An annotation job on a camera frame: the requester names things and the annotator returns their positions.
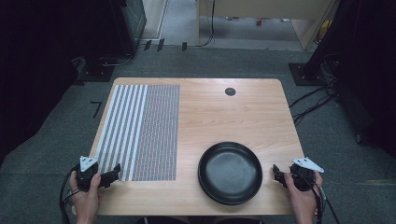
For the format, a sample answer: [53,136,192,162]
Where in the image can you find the grey equipment cabinet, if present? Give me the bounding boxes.
[120,0,148,48]

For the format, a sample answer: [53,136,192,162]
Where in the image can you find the black stand base plate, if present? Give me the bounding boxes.
[288,62,328,87]

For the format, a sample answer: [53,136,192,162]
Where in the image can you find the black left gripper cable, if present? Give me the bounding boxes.
[58,165,79,224]

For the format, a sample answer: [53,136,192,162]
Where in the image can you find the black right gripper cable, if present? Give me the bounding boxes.
[297,167,343,224]

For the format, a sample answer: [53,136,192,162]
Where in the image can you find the black floor cables bundle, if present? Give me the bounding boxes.
[289,83,339,128]

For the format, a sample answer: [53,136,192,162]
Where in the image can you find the person's right hand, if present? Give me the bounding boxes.
[283,169,324,217]

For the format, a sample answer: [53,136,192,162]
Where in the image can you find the black angled floor tape mark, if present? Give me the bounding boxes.
[90,100,103,119]

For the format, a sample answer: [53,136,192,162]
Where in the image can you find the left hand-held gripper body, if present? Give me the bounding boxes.
[76,155,101,192]

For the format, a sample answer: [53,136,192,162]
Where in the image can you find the dark curtain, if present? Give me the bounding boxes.
[306,0,396,158]
[0,0,132,166]

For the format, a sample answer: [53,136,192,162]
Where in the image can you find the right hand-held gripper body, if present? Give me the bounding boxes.
[289,156,325,192]

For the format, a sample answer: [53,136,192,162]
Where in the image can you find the black stand foot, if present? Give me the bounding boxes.
[74,55,117,84]

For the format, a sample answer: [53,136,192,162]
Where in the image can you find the person's left hand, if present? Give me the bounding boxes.
[68,170,104,217]

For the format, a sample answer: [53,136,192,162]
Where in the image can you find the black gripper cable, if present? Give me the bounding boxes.
[297,167,343,224]
[58,165,79,224]

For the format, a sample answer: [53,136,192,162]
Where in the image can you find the striped woven placemat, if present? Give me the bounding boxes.
[94,83,181,182]

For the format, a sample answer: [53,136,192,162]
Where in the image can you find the black hanging cable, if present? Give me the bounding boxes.
[199,0,217,49]

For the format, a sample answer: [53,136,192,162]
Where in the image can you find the light wooden cabinet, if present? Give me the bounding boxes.
[196,0,340,51]

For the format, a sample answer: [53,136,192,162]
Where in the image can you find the yellow object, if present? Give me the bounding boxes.
[317,19,333,44]

